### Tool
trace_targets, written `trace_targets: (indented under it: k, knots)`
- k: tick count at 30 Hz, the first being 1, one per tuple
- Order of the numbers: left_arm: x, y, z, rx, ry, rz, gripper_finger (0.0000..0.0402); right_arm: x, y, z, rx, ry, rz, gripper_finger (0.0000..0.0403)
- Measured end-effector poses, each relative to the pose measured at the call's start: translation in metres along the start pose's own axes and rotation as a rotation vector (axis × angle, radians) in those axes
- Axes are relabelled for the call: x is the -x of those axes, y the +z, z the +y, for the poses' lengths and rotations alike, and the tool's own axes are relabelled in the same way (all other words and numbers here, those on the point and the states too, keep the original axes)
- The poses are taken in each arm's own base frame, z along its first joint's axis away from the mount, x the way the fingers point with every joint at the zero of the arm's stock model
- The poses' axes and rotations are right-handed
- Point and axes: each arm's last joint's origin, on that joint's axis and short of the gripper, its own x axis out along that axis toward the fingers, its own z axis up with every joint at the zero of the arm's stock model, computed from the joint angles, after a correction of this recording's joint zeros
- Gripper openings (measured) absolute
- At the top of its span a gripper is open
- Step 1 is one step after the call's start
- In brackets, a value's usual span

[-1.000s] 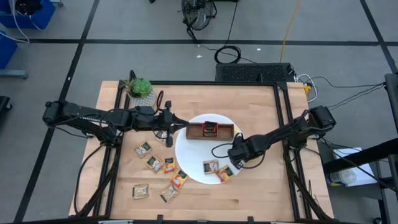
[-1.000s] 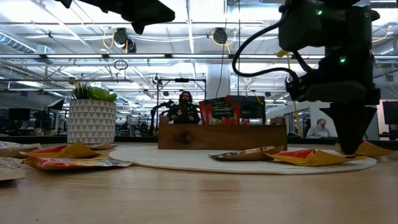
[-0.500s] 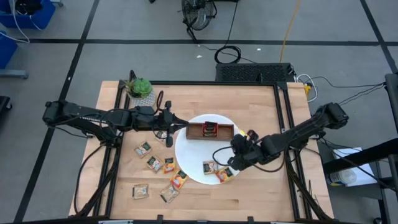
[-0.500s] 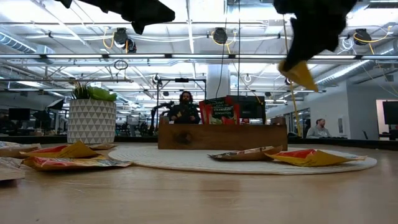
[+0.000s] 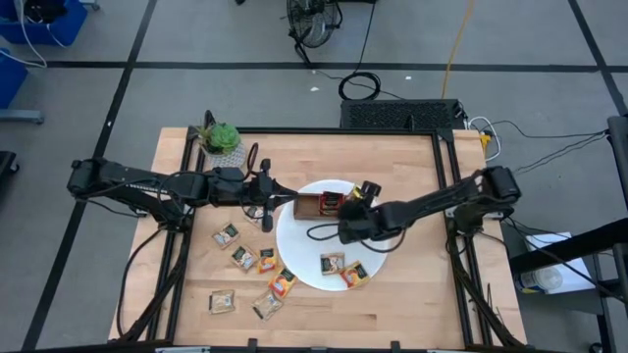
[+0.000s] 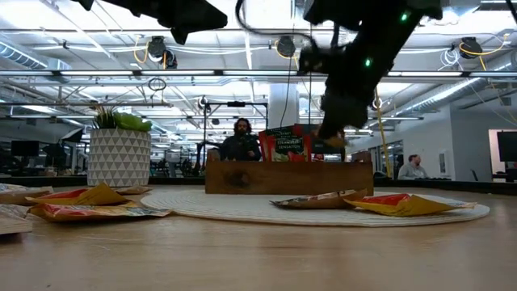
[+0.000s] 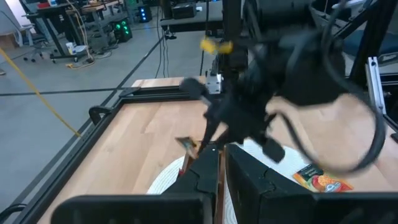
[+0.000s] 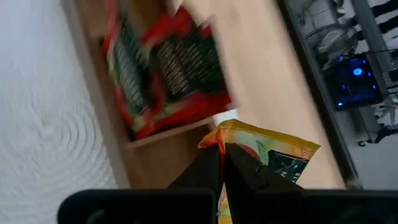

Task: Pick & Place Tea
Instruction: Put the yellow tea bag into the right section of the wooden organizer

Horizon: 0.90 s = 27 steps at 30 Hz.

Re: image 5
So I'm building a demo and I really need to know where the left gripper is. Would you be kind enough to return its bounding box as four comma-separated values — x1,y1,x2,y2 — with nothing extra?
210,158,299,233

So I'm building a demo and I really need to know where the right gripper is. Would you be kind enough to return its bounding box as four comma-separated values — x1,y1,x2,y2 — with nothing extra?
337,179,392,245

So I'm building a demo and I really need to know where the wooden compartment tea box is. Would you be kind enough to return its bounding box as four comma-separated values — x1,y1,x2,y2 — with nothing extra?
292,192,354,221

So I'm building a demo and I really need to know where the red strawberry tea packet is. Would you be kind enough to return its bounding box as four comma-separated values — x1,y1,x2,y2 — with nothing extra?
318,190,344,217

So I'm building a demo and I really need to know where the brown vanilla caramel tea packet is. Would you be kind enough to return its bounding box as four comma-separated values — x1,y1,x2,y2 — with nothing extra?
319,251,346,276
230,244,260,274
246,205,266,229
212,222,241,249

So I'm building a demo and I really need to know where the orange mango tea packet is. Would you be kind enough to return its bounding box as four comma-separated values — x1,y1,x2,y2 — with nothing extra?
340,261,372,289
268,266,299,298
256,247,280,275

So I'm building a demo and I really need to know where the pale beige tea packet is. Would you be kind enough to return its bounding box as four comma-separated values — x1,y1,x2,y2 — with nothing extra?
208,288,236,315
251,288,285,322

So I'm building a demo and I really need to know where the white round placemat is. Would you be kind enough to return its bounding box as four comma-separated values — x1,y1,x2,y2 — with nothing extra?
275,178,389,292

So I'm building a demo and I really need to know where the succulent in triangle-pattern pot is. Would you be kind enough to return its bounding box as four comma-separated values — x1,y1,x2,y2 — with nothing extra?
195,122,247,172

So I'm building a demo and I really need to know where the black perforated computer case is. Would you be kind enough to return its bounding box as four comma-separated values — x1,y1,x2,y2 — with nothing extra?
340,99,466,132

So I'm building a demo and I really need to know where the black floor fan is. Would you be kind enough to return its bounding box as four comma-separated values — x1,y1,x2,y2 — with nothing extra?
286,0,343,65

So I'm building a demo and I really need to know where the white container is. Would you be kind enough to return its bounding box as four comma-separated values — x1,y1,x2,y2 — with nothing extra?
514,230,596,295

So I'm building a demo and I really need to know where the black metal stand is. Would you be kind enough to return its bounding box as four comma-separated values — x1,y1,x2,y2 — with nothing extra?
507,115,628,353

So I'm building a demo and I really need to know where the grey metal foot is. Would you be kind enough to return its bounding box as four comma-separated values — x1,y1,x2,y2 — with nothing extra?
0,108,46,126

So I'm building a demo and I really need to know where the blue bin with black items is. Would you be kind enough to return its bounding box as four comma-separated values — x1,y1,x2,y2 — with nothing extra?
0,0,89,46

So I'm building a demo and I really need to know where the blue plastic bin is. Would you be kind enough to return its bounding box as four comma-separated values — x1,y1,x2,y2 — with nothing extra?
0,48,29,110

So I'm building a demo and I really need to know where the black coiled floor cable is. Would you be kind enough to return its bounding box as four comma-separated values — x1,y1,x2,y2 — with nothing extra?
336,0,393,103

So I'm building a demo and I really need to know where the white cable loop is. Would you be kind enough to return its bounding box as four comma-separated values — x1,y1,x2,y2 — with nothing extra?
465,116,502,163

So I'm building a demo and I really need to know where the thick yellow hanging cable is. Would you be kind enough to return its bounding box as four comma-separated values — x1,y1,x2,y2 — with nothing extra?
440,0,476,99

